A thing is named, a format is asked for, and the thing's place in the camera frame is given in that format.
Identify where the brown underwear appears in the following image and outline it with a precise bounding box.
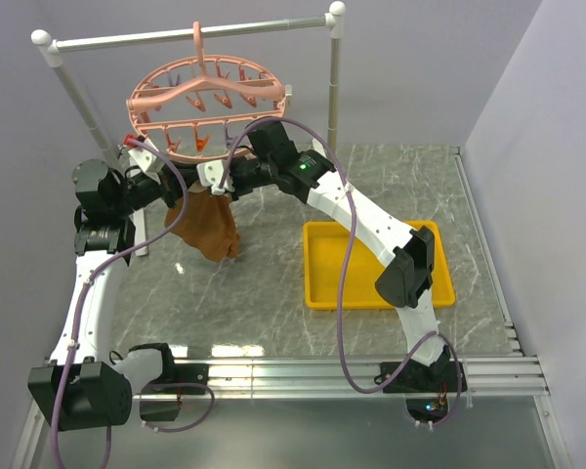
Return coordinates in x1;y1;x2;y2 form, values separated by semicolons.
171;182;240;262

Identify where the pink round clip hanger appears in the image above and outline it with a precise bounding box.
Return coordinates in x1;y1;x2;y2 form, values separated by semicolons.
126;21;285;164

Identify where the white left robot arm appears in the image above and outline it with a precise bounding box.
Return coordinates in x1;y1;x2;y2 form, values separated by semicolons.
27;159;208;434

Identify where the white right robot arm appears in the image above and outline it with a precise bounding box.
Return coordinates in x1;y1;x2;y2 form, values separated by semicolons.
216;117;462;393

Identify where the purple clothes peg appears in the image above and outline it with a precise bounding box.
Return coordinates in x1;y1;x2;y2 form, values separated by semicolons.
224;123;235;149

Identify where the orange clothes peg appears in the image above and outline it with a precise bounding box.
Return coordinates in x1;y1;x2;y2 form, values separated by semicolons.
192;124;211;152

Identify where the white clothes peg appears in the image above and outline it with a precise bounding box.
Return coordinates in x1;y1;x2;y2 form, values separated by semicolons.
281;84;293;110

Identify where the yellow plastic tray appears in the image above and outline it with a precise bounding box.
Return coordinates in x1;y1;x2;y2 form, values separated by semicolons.
303;220;456;311

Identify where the white metal drying rack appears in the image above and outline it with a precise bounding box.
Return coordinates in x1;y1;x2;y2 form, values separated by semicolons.
29;0;348;257

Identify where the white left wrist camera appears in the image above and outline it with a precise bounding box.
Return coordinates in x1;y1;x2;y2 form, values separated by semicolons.
123;134;165;185

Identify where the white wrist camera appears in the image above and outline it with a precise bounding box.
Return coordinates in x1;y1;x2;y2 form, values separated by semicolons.
196;160;234;195
123;134;165;185

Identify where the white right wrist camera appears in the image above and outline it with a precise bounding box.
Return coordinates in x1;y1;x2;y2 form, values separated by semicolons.
196;160;234;195

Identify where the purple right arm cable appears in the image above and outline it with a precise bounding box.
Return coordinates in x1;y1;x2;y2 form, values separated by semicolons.
219;116;465;432

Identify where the aluminium rail frame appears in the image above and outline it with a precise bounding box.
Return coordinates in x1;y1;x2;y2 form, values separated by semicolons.
19;145;571;468

